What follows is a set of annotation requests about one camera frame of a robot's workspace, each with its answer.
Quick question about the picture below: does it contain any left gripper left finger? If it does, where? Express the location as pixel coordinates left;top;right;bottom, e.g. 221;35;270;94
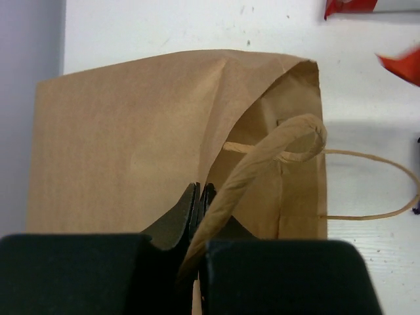
1;183;200;314

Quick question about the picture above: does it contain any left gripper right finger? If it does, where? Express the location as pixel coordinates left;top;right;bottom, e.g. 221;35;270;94
198;182;385;315

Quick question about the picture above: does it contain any brown paper bag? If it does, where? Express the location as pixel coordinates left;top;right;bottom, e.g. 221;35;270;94
25;49;420;315

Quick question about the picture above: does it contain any cream snack packet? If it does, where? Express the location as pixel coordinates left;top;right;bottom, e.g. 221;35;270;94
377;45;419;86

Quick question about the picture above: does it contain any red snack packet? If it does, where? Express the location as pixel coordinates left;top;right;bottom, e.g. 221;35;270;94
323;0;420;20

